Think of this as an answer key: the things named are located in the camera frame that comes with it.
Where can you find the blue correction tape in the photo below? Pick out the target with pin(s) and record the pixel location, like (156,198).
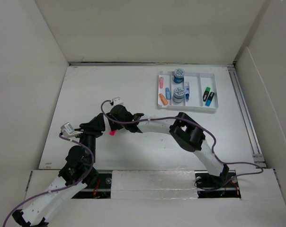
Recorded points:
(167,93)

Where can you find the white blue glue pen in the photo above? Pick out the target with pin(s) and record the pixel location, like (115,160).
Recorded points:
(187,91)

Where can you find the pink highlighter marker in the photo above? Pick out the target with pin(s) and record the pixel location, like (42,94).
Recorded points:
(112,133)

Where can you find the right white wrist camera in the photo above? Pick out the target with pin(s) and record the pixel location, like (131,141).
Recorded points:
(116,101)

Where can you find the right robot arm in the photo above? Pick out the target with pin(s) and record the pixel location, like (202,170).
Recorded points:
(182,128)

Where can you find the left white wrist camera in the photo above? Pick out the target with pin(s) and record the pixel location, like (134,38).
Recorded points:
(68,131)

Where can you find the blue highlighter marker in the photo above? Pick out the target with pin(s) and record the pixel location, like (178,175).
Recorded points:
(209,98)

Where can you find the aluminium rail right side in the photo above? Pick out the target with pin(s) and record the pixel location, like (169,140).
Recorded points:
(254,143)

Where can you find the pink correction tape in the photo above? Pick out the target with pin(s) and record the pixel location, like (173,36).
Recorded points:
(161,82)

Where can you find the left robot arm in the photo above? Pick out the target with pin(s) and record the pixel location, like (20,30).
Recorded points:
(46,204)

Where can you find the white plastic organizer tray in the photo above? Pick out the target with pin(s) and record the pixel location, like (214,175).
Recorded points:
(198,82)

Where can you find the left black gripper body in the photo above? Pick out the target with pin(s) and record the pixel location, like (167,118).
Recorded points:
(88,140)

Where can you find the blue putty jar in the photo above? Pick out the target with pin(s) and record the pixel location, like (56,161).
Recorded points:
(178,75)
(178,95)

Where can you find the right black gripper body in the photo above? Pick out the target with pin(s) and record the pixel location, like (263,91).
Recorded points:
(118,126)

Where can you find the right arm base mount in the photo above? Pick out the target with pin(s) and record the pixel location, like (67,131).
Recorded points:
(208,188)

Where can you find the orange correction tape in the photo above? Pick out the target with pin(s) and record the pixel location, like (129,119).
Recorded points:
(163,99)

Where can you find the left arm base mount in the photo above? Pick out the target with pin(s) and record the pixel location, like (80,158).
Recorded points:
(101,189)

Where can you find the green highlighter marker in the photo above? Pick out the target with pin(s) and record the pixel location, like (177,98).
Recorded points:
(206,93)

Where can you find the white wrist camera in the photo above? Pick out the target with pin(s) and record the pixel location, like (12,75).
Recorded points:
(68,131)
(116,101)

